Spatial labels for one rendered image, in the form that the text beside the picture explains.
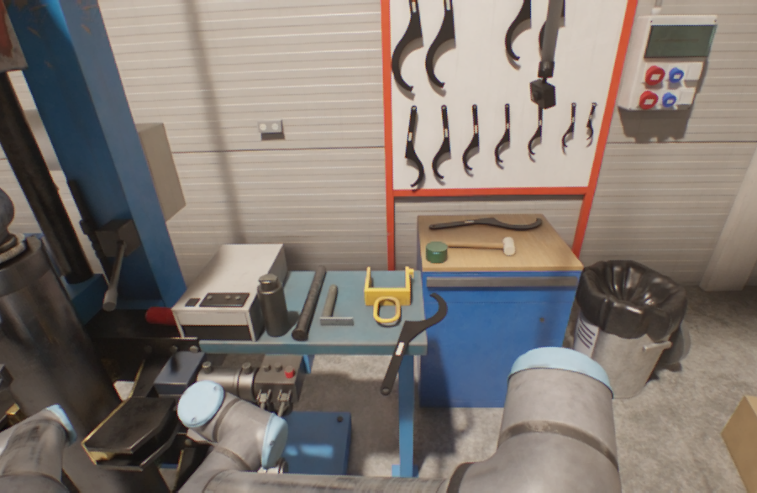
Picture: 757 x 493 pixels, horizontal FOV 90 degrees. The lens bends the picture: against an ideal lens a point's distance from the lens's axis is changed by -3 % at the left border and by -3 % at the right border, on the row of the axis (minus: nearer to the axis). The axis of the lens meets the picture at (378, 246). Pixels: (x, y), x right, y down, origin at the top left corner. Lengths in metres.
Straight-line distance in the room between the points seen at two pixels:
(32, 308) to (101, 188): 0.45
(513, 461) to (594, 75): 2.70
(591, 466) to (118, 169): 1.38
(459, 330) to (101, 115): 1.67
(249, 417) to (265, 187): 2.37
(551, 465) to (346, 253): 2.84
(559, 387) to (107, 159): 1.33
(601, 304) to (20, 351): 2.29
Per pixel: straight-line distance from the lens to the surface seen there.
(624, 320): 2.34
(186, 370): 1.35
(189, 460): 1.79
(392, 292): 1.34
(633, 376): 2.65
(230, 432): 0.85
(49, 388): 1.35
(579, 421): 0.45
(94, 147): 1.46
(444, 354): 2.14
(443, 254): 1.82
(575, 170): 3.08
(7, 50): 1.28
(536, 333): 2.15
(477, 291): 1.91
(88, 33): 1.47
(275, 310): 1.24
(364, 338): 1.25
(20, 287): 1.21
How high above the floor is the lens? 1.89
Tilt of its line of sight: 29 degrees down
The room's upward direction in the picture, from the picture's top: 2 degrees counter-clockwise
